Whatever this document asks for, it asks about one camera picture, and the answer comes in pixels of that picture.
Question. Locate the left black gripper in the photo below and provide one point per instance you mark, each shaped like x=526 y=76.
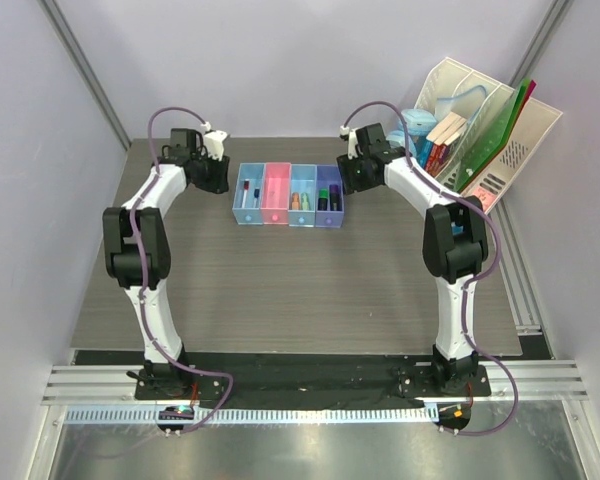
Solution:
x=220 y=183

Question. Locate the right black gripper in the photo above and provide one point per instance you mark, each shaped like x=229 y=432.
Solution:
x=348 y=182

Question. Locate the purple cap black marker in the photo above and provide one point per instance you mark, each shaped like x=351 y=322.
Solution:
x=334 y=197

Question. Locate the red cap white marker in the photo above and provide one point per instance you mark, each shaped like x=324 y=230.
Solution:
x=245 y=194

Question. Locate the green cap black marker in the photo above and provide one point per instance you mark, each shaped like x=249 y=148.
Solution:
x=323 y=200

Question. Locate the light green eraser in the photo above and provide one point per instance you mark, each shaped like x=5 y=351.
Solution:
x=305 y=201

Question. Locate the orange highlighter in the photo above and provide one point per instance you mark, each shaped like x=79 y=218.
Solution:
x=295 y=201

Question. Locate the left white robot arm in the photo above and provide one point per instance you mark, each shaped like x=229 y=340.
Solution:
x=137 y=253

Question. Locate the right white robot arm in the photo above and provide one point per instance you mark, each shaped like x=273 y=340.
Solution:
x=454 y=244

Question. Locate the purple bin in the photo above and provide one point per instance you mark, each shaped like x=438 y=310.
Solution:
x=326 y=175

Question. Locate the leftmost light blue bin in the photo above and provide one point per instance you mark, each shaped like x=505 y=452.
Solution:
x=255 y=173

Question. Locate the light blue bin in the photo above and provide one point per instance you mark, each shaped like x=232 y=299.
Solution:
x=255 y=173
x=303 y=179

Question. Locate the lower blue tape dispenser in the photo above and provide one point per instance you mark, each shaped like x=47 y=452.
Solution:
x=397 y=138

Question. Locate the blue tape dispenser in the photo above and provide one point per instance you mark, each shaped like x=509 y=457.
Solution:
x=397 y=138
x=419 y=123

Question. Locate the pink bin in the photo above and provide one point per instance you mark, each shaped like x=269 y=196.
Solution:
x=275 y=194

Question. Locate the upper blue tape dispenser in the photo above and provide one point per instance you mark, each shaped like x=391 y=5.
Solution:
x=419 y=123

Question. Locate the red blue book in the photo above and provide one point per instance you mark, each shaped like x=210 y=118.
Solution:
x=432 y=156

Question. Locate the tan topped book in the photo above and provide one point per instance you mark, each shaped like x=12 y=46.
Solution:
x=451 y=123

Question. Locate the white desk file organizer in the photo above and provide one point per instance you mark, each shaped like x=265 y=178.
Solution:
x=450 y=77

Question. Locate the clear zip bag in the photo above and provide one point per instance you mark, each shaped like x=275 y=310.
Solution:
x=466 y=104

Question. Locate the pink sticky note pad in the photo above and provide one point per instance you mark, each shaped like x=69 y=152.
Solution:
x=486 y=196

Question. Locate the green plastic folder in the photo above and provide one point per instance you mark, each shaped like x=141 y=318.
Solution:
x=494 y=136

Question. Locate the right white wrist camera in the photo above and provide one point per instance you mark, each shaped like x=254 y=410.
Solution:
x=349 y=135

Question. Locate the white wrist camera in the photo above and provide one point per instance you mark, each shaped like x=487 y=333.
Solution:
x=349 y=135
x=213 y=141

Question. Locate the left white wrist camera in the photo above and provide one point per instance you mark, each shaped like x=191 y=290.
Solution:
x=213 y=141

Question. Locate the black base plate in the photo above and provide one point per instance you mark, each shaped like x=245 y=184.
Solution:
x=308 y=381

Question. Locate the aluminium rail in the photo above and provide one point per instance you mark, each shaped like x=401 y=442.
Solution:
x=105 y=395

